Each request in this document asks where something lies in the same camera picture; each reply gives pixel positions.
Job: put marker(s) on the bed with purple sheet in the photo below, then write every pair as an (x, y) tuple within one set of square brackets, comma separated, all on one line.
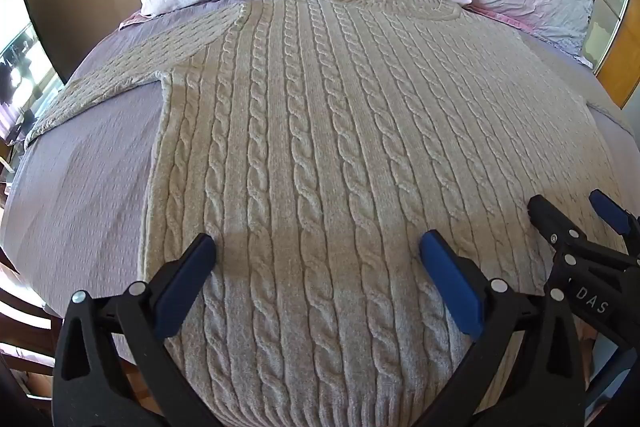
[(75, 187)]

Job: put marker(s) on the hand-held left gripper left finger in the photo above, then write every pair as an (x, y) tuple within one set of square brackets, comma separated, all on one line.
[(186, 281)]

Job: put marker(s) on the dark wooden chair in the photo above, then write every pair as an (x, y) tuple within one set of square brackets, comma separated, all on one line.
[(25, 322)]

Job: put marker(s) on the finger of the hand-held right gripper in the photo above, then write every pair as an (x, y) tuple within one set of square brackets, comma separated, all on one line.
[(552, 222), (609, 209)]

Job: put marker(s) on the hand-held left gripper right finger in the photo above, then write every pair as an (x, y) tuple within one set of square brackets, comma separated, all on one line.
[(452, 282)]

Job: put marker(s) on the wooden wardrobe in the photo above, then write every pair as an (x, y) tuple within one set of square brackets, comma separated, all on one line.
[(617, 57)]

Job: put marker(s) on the window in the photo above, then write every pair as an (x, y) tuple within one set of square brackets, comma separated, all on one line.
[(25, 57)]

